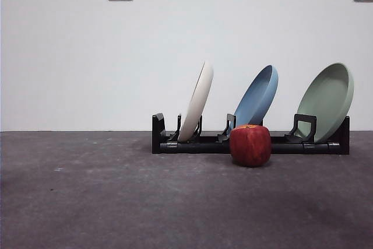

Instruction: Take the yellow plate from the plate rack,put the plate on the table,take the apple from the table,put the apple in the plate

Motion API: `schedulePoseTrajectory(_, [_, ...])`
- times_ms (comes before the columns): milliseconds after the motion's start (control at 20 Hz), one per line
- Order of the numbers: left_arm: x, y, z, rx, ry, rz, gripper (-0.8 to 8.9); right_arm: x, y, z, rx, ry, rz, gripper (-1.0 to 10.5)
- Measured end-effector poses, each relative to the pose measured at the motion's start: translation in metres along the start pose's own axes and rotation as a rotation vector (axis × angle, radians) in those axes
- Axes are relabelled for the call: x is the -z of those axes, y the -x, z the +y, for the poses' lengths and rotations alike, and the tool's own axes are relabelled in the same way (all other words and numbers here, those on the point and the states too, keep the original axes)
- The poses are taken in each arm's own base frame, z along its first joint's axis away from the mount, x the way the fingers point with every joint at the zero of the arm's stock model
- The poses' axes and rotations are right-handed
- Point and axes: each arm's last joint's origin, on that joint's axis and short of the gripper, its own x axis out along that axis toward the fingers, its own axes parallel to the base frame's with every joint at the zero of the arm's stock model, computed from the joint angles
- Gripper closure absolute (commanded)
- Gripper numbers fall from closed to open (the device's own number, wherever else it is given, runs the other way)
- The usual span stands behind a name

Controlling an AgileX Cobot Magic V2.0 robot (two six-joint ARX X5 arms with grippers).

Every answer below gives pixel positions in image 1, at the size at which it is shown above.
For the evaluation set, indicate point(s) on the cream yellow plate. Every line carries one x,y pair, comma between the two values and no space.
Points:
198,100

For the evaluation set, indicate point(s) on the red apple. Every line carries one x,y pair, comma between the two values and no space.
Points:
250,147

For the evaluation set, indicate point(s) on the black plate rack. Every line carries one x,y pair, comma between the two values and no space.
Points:
204,147

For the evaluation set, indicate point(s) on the blue plate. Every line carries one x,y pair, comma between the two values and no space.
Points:
256,100

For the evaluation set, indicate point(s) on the green plate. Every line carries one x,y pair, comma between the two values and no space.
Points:
326,100

